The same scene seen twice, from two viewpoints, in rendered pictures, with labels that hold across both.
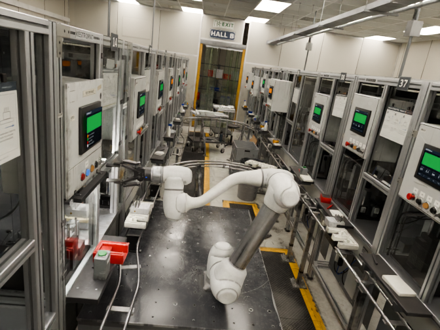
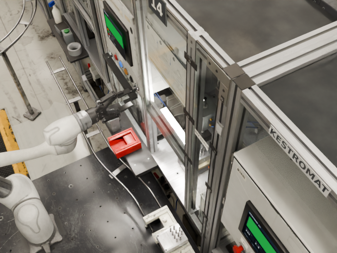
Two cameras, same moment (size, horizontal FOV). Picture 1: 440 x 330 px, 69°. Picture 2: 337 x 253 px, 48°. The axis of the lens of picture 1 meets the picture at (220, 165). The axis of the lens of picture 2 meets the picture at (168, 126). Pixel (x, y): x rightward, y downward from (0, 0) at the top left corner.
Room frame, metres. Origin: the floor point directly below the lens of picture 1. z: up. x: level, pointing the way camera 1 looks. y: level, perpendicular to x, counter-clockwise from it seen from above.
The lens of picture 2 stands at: (2.76, 0.26, 2.73)
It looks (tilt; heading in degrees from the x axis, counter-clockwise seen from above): 52 degrees down; 157
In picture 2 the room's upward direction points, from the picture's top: 2 degrees counter-clockwise
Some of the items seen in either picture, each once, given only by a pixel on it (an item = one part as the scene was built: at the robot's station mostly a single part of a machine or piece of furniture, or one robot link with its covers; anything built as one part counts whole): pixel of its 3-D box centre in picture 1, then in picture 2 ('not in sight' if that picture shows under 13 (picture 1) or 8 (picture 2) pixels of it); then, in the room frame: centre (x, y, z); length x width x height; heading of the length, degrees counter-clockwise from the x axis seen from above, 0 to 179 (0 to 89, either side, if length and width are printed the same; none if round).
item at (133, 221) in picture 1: (139, 217); (171, 243); (2.11, 0.53, 0.84); 0.36 x 0.14 x 0.10; 4
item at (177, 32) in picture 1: (133, 64); not in sight; (9.94, 2.96, 1.65); 3.78 x 0.08 x 3.30; 94
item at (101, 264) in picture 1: (100, 264); (114, 120); (1.33, 0.51, 0.97); 0.08 x 0.08 x 0.12; 4
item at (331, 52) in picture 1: (315, 88); not in sight; (10.37, -2.61, 1.65); 4.64 x 0.08 x 3.30; 94
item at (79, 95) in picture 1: (60, 130); (140, 27); (1.37, 0.72, 1.60); 0.42 x 0.29 x 0.46; 4
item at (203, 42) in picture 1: (217, 87); not in sight; (10.14, 0.39, 1.31); 1.36 x 0.10 x 2.62; 94
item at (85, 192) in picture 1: (91, 183); (119, 73); (1.38, 0.58, 1.37); 0.36 x 0.04 x 0.04; 4
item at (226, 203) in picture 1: (243, 216); not in sight; (4.09, -0.42, 0.01); 1.00 x 0.55 x 0.01; 4
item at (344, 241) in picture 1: (338, 237); not in sight; (2.22, -0.97, 0.84); 0.37 x 0.14 x 0.10; 4
